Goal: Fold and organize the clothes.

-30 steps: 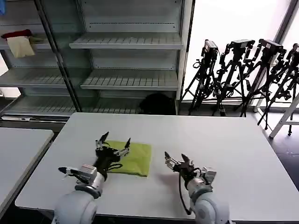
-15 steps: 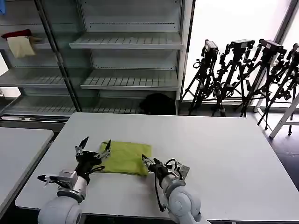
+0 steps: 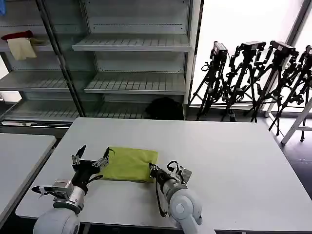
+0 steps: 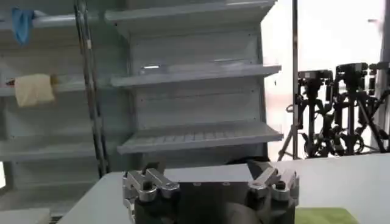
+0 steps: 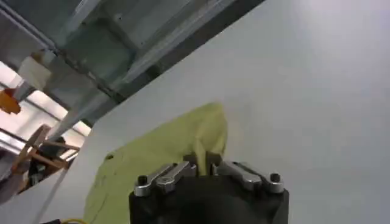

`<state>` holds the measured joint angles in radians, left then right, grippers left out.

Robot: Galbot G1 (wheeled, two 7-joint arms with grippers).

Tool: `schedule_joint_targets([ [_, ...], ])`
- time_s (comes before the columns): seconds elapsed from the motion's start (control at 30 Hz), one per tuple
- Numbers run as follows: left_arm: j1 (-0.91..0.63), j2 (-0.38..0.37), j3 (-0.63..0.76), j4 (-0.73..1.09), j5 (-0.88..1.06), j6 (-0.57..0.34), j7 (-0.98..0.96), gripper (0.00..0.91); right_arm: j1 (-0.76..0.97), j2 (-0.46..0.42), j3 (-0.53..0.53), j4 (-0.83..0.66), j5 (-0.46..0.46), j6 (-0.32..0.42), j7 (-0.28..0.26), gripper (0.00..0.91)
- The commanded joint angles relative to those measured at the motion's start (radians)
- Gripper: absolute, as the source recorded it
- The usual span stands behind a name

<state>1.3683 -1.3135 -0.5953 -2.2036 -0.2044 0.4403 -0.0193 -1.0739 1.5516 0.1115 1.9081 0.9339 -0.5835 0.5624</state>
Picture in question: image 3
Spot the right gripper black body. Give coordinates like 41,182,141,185
149,166,172,183

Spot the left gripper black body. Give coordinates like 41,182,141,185
71,159,103,191

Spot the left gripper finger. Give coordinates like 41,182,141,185
92,147,111,170
71,144,87,167

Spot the green cloth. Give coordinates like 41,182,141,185
98,146,159,183

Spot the white side table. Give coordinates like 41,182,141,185
0,133,57,220

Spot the grey shelf rack with cloths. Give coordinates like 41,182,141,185
0,0,86,123

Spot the dark slanted pole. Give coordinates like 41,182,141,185
36,0,86,118

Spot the grey metal shelf rack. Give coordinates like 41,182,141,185
72,0,204,120

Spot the white step ladder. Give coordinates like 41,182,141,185
281,96,312,145

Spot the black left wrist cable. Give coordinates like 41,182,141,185
86,173,104,183

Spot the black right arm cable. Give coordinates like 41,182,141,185
154,170,170,218

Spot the black camera tripod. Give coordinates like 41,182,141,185
243,40,301,137
189,40,231,121
220,41,268,123
268,45,312,143

